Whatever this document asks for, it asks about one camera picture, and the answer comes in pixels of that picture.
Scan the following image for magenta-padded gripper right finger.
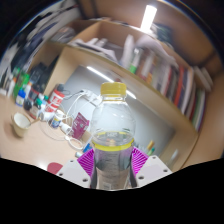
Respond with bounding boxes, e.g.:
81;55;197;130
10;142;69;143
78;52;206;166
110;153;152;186
129;146;173;188

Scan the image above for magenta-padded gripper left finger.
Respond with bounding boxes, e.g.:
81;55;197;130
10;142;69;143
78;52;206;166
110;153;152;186
55;148;98;188

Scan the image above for clear yellow-capped drink bottle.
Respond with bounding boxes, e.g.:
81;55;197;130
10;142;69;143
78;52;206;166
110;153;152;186
89;82;137;191

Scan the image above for magenta foil pouch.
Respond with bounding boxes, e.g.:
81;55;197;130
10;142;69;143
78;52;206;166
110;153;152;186
70;112;90;140

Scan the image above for small white blue bottle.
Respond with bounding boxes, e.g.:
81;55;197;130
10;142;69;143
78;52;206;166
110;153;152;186
49;114;63;130

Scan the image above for white power strip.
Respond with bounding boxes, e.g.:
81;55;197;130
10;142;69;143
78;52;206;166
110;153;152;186
81;89;101;103

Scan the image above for red and white canister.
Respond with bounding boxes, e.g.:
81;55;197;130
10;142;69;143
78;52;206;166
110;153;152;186
46;89;66;114

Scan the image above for wooden shelf unit with books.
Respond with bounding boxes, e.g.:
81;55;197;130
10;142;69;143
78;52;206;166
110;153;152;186
28;18;214;171

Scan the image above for cream ceramic cup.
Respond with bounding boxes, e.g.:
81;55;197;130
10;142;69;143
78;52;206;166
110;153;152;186
10;112;33;138

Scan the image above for blue-capped white bottle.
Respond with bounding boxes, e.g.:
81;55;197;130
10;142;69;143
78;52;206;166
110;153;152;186
15;89;27;108

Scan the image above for green container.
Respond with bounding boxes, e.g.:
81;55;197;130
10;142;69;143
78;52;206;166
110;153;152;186
13;71;30;99

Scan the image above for hanging clothes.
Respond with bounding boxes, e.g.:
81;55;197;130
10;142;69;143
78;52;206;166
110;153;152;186
1;3;79;81

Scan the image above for ceiling tube light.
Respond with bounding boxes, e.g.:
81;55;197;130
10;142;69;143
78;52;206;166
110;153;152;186
139;4;158;33

